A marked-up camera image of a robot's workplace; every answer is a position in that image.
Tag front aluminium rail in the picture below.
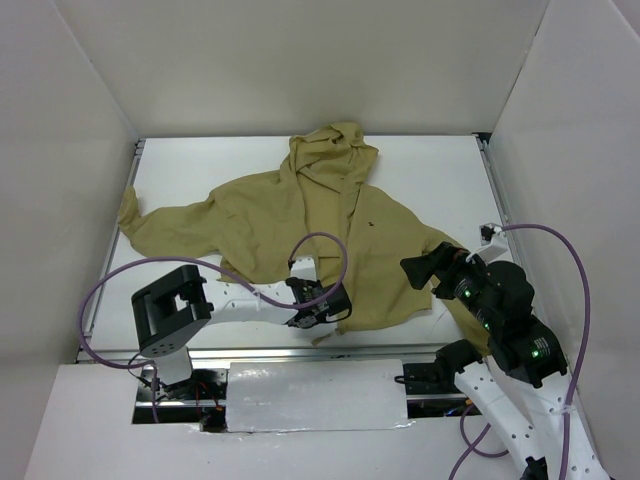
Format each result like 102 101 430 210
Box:
74 347 454 364

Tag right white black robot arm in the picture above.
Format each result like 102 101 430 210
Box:
400 242 609 479

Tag left aluminium side rail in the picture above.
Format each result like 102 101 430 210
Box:
76 138 146 343

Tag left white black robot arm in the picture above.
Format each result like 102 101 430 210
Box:
131 260 353 399

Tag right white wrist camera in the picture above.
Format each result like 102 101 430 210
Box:
466 223 509 264

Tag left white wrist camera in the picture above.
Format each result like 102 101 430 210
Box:
288 256 318 282

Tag tan hooded zip jacket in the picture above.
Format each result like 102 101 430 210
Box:
116 119 496 357

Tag white foil covered panel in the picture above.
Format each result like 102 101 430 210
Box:
225 360 412 433

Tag right aluminium side rail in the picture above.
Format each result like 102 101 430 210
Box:
474 132 524 266

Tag aluminium side rail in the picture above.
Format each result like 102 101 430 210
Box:
474 132 524 266
76 138 146 343

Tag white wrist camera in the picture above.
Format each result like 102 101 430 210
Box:
466 223 509 264
288 256 318 282

